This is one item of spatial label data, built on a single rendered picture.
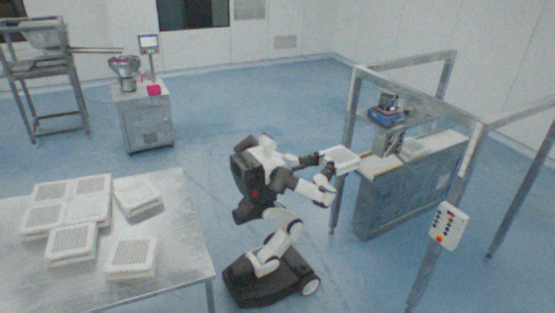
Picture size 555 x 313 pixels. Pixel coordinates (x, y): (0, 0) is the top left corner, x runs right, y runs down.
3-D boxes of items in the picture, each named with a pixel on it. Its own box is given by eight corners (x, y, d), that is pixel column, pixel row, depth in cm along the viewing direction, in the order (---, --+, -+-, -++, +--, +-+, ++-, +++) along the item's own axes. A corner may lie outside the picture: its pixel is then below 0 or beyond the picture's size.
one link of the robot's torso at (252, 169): (250, 218, 212) (250, 170, 193) (226, 188, 236) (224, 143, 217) (290, 203, 226) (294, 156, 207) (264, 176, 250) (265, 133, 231)
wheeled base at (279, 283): (245, 324, 250) (244, 295, 232) (216, 273, 287) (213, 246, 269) (315, 286, 280) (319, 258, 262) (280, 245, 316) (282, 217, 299)
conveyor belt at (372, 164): (371, 182, 274) (372, 177, 272) (350, 166, 293) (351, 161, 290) (472, 144, 335) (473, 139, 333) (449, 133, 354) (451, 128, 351)
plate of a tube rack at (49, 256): (44, 262, 181) (42, 260, 180) (52, 231, 201) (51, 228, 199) (92, 253, 188) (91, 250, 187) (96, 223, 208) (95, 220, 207)
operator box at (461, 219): (450, 252, 207) (464, 220, 193) (427, 234, 219) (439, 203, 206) (456, 248, 210) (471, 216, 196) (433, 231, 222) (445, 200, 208)
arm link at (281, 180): (292, 196, 198) (271, 185, 198) (291, 195, 207) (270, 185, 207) (300, 177, 199) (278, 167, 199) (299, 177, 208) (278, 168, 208)
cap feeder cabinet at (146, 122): (126, 157, 432) (114, 102, 391) (122, 138, 474) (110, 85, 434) (176, 148, 457) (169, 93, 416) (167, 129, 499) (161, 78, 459)
